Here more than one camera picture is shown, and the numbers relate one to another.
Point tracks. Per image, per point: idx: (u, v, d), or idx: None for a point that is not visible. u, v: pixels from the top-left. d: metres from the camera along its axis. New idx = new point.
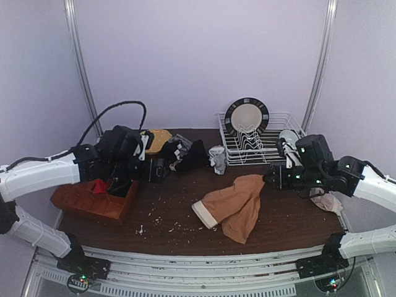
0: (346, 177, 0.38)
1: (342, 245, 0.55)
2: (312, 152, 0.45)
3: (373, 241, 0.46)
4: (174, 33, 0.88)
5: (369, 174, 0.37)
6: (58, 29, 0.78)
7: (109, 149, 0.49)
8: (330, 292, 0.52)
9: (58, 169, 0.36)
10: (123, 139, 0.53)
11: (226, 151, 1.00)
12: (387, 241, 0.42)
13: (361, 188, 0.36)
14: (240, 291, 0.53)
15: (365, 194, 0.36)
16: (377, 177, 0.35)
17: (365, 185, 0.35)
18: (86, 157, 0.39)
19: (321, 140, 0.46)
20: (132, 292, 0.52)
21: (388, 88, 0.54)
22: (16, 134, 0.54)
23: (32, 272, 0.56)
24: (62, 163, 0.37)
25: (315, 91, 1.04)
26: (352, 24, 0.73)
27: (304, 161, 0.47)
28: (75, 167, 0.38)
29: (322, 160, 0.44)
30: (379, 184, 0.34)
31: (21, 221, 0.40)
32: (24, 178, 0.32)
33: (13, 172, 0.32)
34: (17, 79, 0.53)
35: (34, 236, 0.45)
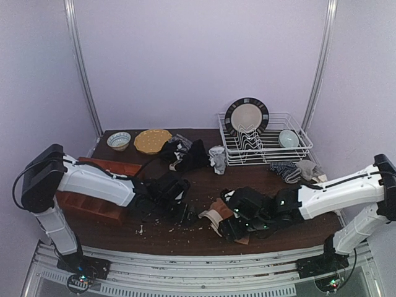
0: (288, 216, 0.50)
1: (336, 247, 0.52)
2: (245, 205, 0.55)
3: (357, 229, 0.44)
4: (174, 32, 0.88)
5: (304, 196, 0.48)
6: (58, 29, 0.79)
7: (158, 189, 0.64)
8: (330, 292, 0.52)
9: (117, 189, 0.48)
10: (172, 185, 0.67)
11: (226, 151, 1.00)
12: (370, 223, 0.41)
13: (307, 211, 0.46)
14: (240, 291, 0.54)
15: (315, 211, 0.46)
16: (313, 195, 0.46)
17: (309, 207, 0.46)
18: (140, 190, 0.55)
19: (244, 191, 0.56)
20: (132, 292, 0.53)
21: (388, 89, 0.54)
22: (16, 135, 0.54)
23: (32, 272, 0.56)
24: (122, 185, 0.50)
25: (315, 91, 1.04)
26: (352, 23, 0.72)
27: (245, 215, 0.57)
28: (128, 195, 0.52)
29: (259, 209, 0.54)
30: (318, 199, 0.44)
31: (54, 210, 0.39)
32: (85, 182, 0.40)
33: (81, 170, 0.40)
34: (17, 79, 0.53)
35: (55, 227, 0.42)
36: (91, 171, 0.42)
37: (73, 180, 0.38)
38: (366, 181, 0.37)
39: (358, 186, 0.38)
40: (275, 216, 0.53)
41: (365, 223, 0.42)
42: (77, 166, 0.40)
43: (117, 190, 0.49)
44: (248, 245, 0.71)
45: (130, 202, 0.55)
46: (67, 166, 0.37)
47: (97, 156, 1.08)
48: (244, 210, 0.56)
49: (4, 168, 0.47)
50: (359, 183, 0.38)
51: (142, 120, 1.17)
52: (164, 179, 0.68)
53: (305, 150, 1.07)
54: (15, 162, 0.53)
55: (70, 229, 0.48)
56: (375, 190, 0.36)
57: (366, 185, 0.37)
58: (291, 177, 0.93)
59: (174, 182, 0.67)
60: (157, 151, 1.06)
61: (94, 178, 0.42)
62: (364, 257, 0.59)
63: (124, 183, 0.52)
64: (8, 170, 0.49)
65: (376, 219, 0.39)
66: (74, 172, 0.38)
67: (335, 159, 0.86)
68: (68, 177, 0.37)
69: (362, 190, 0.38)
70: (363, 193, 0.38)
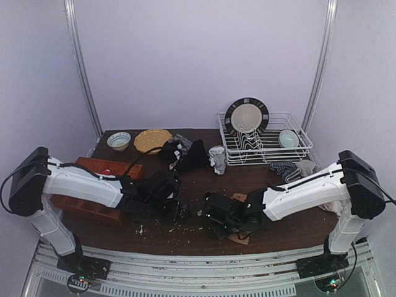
0: (255, 219, 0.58)
1: (330, 249, 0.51)
2: (213, 210, 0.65)
3: (343, 230, 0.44)
4: (174, 32, 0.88)
5: (270, 198, 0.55)
6: (58, 29, 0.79)
7: (148, 189, 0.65)
8: (330, 292, 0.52)
9: (103, 189, 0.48)
10: (163, 184, 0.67)
11: (226, 151, 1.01)
12: (350, 222, 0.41)
13: (273, 211, 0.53)
14: (240, 291, 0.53)
15: (281, 211, 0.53)
16: (277, 197, 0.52)
17: (273, 208, 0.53)
18: (130, 191, 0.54)
19: (216, 197, 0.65)
20: (132, 292, 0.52)
21: (388, 88, 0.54)
22: (16, 135, 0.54)
23: (32, 272, 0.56)
24: (109, 186, 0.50)
25: (315, 91, 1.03)
26: (353, 23, 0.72)
27: (216, 218, 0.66)
28: (116, 197, 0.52)
29: (228, 213, 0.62)
30: (283, 200, 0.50)
31: (45, 212, 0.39)
32: (68, 184, 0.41)
33: (65, 172, 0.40)
34: (17, 79, 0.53)
35: (49, 228, 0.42)
36: (75, 173, 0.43)
37: (55, 182, 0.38)
38: (326, 180, 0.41)
39: (320, 185, 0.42)
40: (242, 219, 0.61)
41: (346, 223, 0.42)
42: (62, 167, 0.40)
43: (104, 192, 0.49)
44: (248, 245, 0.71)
45: (118, 203, 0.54)
46: (51, 168, 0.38)
47: (98, 156, 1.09)
48: (215, 214, 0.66)
49: (3, 167, 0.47)
50: (320, 183, 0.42)
51: (142, 120, 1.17)
52: (154, 178, 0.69)
53: (305, 150, 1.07)
54: (15, 162, 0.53)
55: (65, 230, 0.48)
56: (337, 188, 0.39)
57: (326, 184, 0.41)
58: (291, 177, 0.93)
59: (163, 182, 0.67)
60: (157, 151, 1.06)
61: (78, 180, 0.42)
62: (364, 257, 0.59)
63: (111, 184, 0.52)
64: (8, 170, 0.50)
65: (354, 218, 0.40)
66: (58, 175, 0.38)
67: (335, 159, 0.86)
68: (52, 180, 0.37)
69: (323, 189, 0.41)
70: (323, 192, 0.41)
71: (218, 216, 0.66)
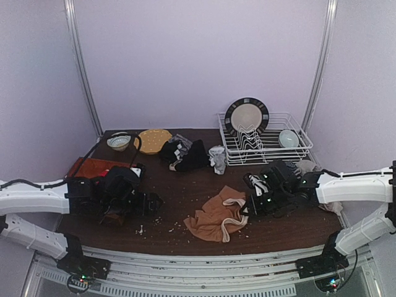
0: (307, 194, 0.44)
1: (336, 243, 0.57)
2: (274, 176, 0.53)
3: (363, 231, 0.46)
4: (174, 31, 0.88)
5: (325, 179, 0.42)
6: (58, 29, 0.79)
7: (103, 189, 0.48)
8: (331, 292, 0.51)
9: (52, 200, 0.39)
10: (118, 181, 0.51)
11: (226, 151, 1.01)
12: (374, 226, 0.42)
13: (322, 193, 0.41)
14: (240, 291, 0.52)
15: (331, 196, 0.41)
16: (331, 180, 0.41)
17: (324, 190, 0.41)
18: (77, 195, 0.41)
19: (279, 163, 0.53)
20: (132, 292, 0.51)
21: (388, 88, 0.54)
22: (16, 135, 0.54)
23: (32, 272, 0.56)
24: (54, 195, 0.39)
25: (315, 91, 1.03)
26: (353, 23, 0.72)
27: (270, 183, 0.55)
28: (65, 203, 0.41)
29: (283, 180, 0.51)
30: (335, 184, 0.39)
31: (13, 228, 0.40)
32: (12, 200, 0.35)
33: (7, 192, 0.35)
34: (17, 78, 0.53)
35: (26, 240, 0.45)
36: (19, 190, 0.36)
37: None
38: (379, 177, 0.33)
39: (369, 180, 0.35)
40: (296, 192, 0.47)
41: (372, 224, 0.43)
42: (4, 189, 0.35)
43: (55, 202, 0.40)
44: (248, 245, 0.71)
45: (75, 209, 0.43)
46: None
47: (98, 156, 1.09)
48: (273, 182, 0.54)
49: (3, 167, 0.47)
50: (371, 179, 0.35)
51: (142, 120, 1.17)
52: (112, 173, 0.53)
53: (305, 150, 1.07)
54: (15, 162, 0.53)
55: (47, 237, 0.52)
56: (382, 187, 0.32)
57: (378, 180, 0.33)
58: None
59: (120, 178, 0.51)
60: (157, 151, 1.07)
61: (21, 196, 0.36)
62: (364, 257, 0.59)
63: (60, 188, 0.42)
64: (8, 169, 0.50)
65: (381, 223, 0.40)
66: None
67: (335, 159, 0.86)
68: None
69: (370, 185, 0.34)
70: (374, 189, 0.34)
71: (273, 184, 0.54)
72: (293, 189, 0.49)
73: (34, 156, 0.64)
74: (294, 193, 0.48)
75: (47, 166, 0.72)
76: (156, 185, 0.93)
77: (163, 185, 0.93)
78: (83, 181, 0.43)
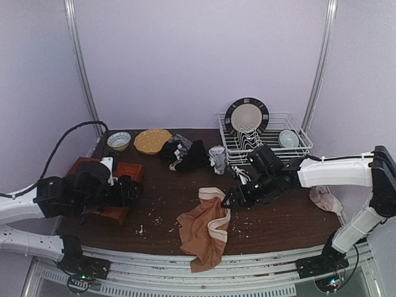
0: (289, 177, 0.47)
1: (333, 241, 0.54)
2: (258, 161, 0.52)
3: (352, 224, 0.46)
4: (174, 31, 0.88)
5: (305, 163, 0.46)
6: (58, 30, 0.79)
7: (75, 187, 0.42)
8: (330, 292, 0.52)
9: (23, 207, 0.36)
10: (86, 178, 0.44)
11: (226, 151, 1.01)
12: (362, 216, 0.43)
13: (304, 176, 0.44)
14: (240, 291, 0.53)
15: (312, 179, 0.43)
16: (312, 164, 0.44)
17: (305, 172, 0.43)
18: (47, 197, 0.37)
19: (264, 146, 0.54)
20: (132, 292, 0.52)
21: (388, 88, 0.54)
22: (17, 135, 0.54)
23: (32, 272, 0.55)
24: (24, 202, 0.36)
25: (315, 91, 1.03)
26: (352, 23, 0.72)
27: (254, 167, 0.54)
28: (36, 208, 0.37)
29: (267, 165, 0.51)
30: (316, 167, 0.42)
31: (4, 239, 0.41)
32: None
33: None
34: (17, 78, 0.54)
35: (21, 249, 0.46)
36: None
37: None
38: (358, 162, 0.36)
39: (349, 164, 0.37)
40: (281, 174, 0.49)
41: (361, 216, 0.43)
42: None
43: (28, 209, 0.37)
44: (248, 245, 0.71)
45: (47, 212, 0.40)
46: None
47: (97, 156, 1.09)
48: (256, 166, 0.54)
49: (3, 169, 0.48)
50: (351, 163, 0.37)
51: (142, 120, 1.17)
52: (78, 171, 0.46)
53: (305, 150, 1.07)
54: (14, 162, 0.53)
55: (41, 242, 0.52)
56: (361, 170, 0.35)
57: (357, 164, 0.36)
58: None
59: (86, 176, 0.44)
60: (157, 151, 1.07)
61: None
62: (364, 257, 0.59)
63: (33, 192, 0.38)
64: (8, 171, 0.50)
65: (368, 212, 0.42)
66: None
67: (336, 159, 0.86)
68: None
69: (351, 167, 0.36)
70: (354, 172, 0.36)
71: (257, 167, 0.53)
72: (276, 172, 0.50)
73: (34, 156, 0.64)
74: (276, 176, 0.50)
75: (47, 167, 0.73)
76: (156, 185, 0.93)
77: (163, 185, 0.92)
78: (52, 182, 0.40)
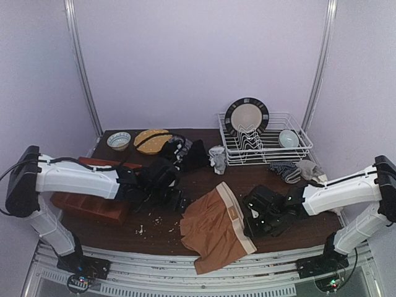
0: (295, 210, 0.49)
1: (335, 245, 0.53)
2: (258, 201, 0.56)
3: (359, 228, 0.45)
4: (174, 32, 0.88)
5: (308, 192, 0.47)
6: (58, 30, 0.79)
7: (148, 177, 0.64)
8: (331, 292, 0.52)
9: (101, 182, 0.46)
10: (163, 173, 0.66)
11: (226, 151, 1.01)
12: (367, 222, 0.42)
13: (310, 206, 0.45)
14: (240, 291, 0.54)
15: (320, 207, 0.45)
16: (315, 191, 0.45)
17: (311, 203, 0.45)
18: (126, 180, 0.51)
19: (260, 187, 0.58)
20: (132, 292, 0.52)
21: (388, 89, 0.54)
22: (16, 136, 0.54)
23: (32, 273, 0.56)
24: (106, 179, 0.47)
25: (315, 91, 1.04)
26: (352, 23, 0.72)
27: (258, 209, 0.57)
28: (115, 187, 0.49)
29: (269, 204, 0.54)
30: (320, 195, 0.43)
31: (41, 212, 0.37)
32: (65, 176, 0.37)
33: (57, 167, 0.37)
34: (17, 78, 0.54)
35: (46, 229, 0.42)
36: (66, 167, 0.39)
37: (49, 179, 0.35)
38: (363, 180, 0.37)
39: (356, 184, 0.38)
40: (284, 209, 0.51)
41: (367, 221, 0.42)
42: (52, 164, 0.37)
43: (107, 185, 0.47)
44: None
45: (117, 193, 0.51)
46: (41, 166, 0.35)
47: (97, 156, 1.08)
48: (260, 206, 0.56)
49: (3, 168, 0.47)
50: (357, 182, 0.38)
51: (142, 120, 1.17)
52: (155, 164, 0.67)
53: (305, 150, 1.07)
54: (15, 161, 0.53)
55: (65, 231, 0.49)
56: (371, 188, 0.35)
57: (364, 182, 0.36)
58: (291, 177, 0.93)
59: (164, 169, 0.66)
60: (157, 151, 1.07)
61: (70, 175, 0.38)
62: (364, 257, 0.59)
63: (107, 174, 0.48)
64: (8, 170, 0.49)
65: (376, 218, 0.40)
66: (52, 171, 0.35)
67: (336, 159, 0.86)
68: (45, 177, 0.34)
69: (358, 188, 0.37)
70: (361, 191, 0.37)
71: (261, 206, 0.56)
72: (281, 208, 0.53)
73: None
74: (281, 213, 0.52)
75: None
76: None
77: None
78: (129, 171, 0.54)
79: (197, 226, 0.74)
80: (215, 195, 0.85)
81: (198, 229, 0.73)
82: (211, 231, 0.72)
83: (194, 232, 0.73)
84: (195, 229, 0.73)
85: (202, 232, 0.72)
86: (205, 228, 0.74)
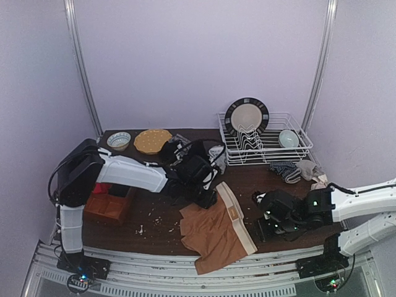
0: (320, 218, 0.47)
1: (342, 247, 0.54)
2: (278, 207, 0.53)
3: (370, 233, 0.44)
4: (174, 33, 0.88)
5: (337, 198, 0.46)
6: (58, 30, 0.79)
7: (187, 174, 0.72)
8: (331, 292, 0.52)
9: (150, 175, 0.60)
10: (199, 169, 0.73)
11: (226, 151, 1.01)
12: (382, 229, 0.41)
13: (339, 215, 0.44)
14: (240, 291, 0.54)
15: (348, 215, 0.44)
16: (346, 198, 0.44)
17: (341, 211, 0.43)
18: (171, 176, 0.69)
19: (276, 193, 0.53)
20: (132, 292, 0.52)
21: (388, 88, 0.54)
22: (16, 136, 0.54)
23: (33, 272, 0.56)
24: (153, 172, 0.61)
25: (315, 91, 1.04)
26: (352, 23, 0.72)
27: (276, 216, 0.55)
28: (161, 179, 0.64)
29: (289, 211, 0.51)
30: (352, 204, 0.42)
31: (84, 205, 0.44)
32: (123, 169, 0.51)
33: (117, 161, 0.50)
34: (17, 79, 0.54)
35: (72, 223, 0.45)
36: (122, 161, 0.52)
37: (112, 170, 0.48)
38: (394, 190, 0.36)
39: (387, 195, 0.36)
40: (307, 216, 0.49)
41: (380, 228, 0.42)
42: (112, 158, 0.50)
43: (155, 177, 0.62)
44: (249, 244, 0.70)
45: (162, 187, 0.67)
46: (105, 158, 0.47)
47: None
48: (279, 213, 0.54)
49: (4, 169, 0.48)
50: (388, 192, 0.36)
51: (142, 120, 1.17)
52: (192, 161, 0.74)
53: (305, 150, 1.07)
54: (15, 162, 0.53)
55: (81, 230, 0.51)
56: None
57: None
58: (291, 177, 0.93)
59: (200, 165, 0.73)
60: (157, 151, 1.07)
61: (124, 166, 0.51)
62: (364, 257, 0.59)
63: (156, 170, 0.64)
64: (8, 170, 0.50)
65: (392, 226, 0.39)
66: (114, 163, 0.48)
67: (336, 159, 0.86)
68: (107, 167, 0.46)
69: (390, 199, 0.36)
70: (390, 202, 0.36)
71: (278, 213, 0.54)
72: (302, 215, 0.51)
73: (34, 156, 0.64)
74: (304, 221, 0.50)
75: (47, 167, 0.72)
76: None
77: None
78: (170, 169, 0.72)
79: (197, 227, 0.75)
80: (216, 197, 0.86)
81: (199, 228, 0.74)
82: (211, 231, 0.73)
83: (194, 231, 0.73)
84: (195, 229, 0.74)
85: (203, 231, 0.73)
86: (205, 227, 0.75)
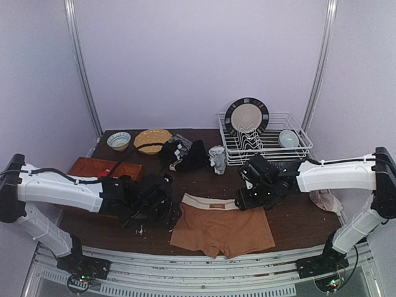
0: (287, 182, 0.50)
1: (333, 242, 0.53)
2: (251, 169, 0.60)
3: (354, 225, 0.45)
4: (174, 32, 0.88)
5: (304, 168, 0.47)
6: (59, 30, 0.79)
7: (137, 193, 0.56)
8: (331, 292, 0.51)
9: (81, 195, 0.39)
10: (154, 190, 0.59)
11: (226, 151, 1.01)
12: (363, 219, 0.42)
13: (304, 181, 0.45)
14: (241, 291, 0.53)
15: (312, 185, 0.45)
16: (312, 168, 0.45)
17: (305, 177, 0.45)
18: (111, 195, 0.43)
19: (257, 158, 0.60)
20: (132, 292, 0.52)
21: (388, 89, 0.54)
22: (16, 135, 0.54)
23: (32, 272, 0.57)
24: (87, 192, 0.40)
25: (315, 91, 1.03)
26: (352, 24, 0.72)
27: (251, 179, 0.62)
28: (97, 202, 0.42)
29: (263, 174, 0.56)
30: (315, 172, 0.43)
31: (28, 218, 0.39)
32: (42, 189, 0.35)
33: (38, 179, 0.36)
34: (16, 78, 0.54)
35: (39, 233, 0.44)
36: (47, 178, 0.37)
37: (25, 191, 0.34)
38: (360, 164, 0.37)
39: (352, 167, 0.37)
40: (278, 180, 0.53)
41: (361, 218, 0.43)
42: (34, 175, 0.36)
43: (89, 199, 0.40)
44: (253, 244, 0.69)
45: (101, 207, 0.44)
46: (20, 177, 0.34)
47: (97, 156, 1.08)
48: (252, 177, 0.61)
49: (4, 169, 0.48)
50: (354, 166, 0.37)
51: (142, 120, 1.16)
52: (149, 180, 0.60)
53: (305, 150, 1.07)
54: None
55: (57, 233, 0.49)
56: (365, 174, 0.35)
57: (360, 167, 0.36)
58: None
59: (154, 186, 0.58)
60: (157, 151, 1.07)
61: (45, 185, 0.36)
62: (364, 257, 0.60)
63: (91, 185, 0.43)
64: None
65: (369, 215, 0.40)
66: (29, 183, 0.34)
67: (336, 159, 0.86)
68: (21, 189, 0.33)
69: (354, 171, 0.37)
70: (356, 175, 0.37)
71: (252, 177, 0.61)
72: (273, 180, 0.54)
73: (34, 156, 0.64)
74: (273, 184, 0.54)
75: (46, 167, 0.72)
76: None
77: None
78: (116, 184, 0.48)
79: (199, 232, 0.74)
80: (192, 209, 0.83)
81: (195, 238, 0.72)
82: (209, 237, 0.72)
83: (191, 241, 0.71)
84: (191, 239, 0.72)
85: (200, 238, 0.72)
86: (203, 234, 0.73)
